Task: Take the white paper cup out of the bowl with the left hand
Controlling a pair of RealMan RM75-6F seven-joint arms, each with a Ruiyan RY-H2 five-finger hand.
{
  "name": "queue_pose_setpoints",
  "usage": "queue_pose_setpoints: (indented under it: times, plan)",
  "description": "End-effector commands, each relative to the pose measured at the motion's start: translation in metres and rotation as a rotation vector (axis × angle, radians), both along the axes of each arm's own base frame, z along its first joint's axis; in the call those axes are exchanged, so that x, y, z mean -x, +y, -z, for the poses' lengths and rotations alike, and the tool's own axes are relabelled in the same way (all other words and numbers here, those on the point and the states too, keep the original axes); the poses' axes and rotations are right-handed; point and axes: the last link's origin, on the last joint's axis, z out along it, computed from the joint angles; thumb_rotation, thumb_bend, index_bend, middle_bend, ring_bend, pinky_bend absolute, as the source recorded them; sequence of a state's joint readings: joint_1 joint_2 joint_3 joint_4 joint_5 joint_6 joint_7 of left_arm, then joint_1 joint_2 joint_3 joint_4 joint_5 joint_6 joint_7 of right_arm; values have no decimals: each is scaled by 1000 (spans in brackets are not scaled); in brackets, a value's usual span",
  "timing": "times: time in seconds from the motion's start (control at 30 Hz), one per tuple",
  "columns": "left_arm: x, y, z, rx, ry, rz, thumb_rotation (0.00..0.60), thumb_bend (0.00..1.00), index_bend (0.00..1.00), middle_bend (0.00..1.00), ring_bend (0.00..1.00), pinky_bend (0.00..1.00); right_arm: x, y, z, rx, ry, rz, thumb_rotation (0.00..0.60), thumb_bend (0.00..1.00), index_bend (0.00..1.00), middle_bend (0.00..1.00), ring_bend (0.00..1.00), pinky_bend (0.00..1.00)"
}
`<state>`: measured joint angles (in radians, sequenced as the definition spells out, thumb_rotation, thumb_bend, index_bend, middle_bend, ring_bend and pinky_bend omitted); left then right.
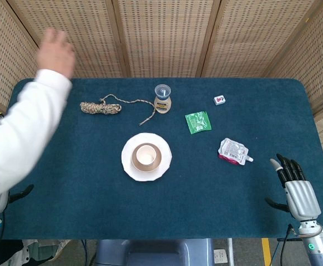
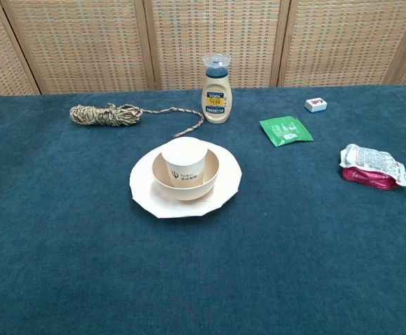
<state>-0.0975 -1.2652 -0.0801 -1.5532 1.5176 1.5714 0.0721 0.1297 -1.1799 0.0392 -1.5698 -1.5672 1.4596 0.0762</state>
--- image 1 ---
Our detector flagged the black cable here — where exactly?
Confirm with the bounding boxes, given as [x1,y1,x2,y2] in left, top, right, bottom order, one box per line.
[277,223,297,266]

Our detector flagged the white paper cup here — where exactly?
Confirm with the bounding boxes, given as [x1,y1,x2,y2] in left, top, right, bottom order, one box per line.
[135,144,157,167]

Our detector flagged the green foil packet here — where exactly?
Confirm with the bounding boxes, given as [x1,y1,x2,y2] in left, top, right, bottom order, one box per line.
[185,110,213,135]

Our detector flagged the white sleeved person's forearm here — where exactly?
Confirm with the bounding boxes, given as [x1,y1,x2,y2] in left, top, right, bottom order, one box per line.
[0,68,73,203]

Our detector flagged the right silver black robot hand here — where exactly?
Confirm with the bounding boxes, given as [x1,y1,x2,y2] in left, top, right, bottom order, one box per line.
[264,154,322,222]

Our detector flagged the braided beige rope bundle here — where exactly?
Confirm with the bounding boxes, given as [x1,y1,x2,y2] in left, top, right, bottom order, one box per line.
[79,94,156,126]

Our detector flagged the beige bowl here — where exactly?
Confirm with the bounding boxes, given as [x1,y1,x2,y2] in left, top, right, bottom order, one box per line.
[130,142,163,172]

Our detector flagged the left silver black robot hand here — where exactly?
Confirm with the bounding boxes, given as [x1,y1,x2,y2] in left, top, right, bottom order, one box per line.
[0,184,34,216]

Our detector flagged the person's bare hand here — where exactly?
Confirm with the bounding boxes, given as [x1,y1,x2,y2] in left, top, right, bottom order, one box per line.
[36,28,76,80]

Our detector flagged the white and black clothing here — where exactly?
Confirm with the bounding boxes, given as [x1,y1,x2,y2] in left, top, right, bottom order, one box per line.
[0,238,73,266]

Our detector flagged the white scalloped plate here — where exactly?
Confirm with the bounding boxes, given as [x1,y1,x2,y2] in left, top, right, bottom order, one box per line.
[121,132,173,182]

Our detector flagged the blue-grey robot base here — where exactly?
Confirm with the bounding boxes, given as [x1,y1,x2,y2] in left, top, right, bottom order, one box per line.
[94,238,215,266]

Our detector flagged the blue cable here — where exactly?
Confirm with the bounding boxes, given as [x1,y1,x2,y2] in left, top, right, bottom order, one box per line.
[80,239,89,266]

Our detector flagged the blue felt table cloth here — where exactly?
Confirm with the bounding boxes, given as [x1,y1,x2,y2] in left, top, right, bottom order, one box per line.
[0,78,323,241]

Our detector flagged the white metal table leg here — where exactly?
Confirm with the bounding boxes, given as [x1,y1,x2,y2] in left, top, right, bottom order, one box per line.
[227,238,235,266]

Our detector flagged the silver spouted drink pouch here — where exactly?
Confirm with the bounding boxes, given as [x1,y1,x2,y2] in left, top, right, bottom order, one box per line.
[218,137,254,166]

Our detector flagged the white paper sheet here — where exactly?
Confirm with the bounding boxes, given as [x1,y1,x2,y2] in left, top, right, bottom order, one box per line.
[213,249,229,264]

